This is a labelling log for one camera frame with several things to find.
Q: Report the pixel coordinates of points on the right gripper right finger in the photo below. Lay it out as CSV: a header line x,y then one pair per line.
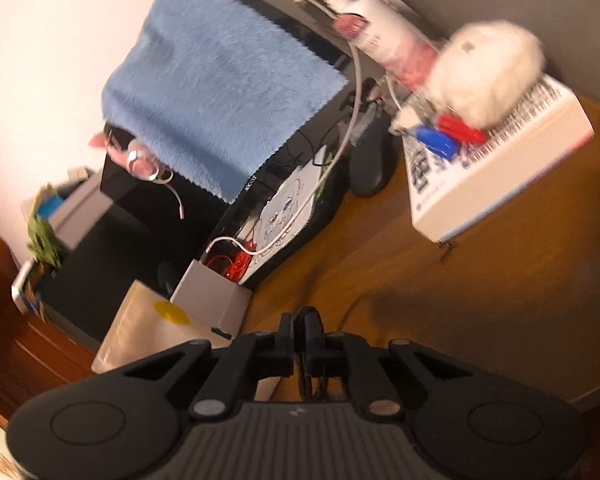
x,y
350,359

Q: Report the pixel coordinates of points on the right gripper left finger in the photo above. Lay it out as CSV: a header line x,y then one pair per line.
x,y
240,367

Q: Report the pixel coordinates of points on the yellow white shopping bag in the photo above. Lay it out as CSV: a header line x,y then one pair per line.
x,y
147,323

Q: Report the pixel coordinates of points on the white open cardboard box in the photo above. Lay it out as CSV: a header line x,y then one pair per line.
x,y
212,299

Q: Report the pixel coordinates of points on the anime printed mouse pad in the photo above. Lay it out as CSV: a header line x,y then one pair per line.
x,y
287,213

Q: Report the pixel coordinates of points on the black computer tower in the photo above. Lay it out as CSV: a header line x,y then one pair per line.
x,y
153,245

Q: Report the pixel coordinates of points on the white thick book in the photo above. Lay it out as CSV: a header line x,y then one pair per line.
x,y
546,126

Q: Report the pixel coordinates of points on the black computer mouse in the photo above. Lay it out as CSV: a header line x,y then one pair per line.
x,y
373,159

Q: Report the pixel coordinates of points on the pink cat-ear headset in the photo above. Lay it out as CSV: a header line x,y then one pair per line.
x,y
138,161

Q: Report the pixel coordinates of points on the grey storage box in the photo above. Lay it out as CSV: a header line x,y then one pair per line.
x,y
71,208

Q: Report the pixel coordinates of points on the blue marker pen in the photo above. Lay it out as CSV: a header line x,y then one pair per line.
x,y
437,142

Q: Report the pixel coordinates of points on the red marker pen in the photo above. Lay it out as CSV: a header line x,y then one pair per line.
x,y
456,129

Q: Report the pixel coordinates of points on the blue terry towel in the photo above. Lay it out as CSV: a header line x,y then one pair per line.
x,y
214,89

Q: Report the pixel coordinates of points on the white pink lotion bottle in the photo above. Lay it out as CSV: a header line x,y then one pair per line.
x,y
387,38

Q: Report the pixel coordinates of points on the white plush toy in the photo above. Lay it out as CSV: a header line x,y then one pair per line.
x,y
484,70

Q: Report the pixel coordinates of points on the black computer monitor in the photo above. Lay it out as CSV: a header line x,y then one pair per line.
x,y
134,195

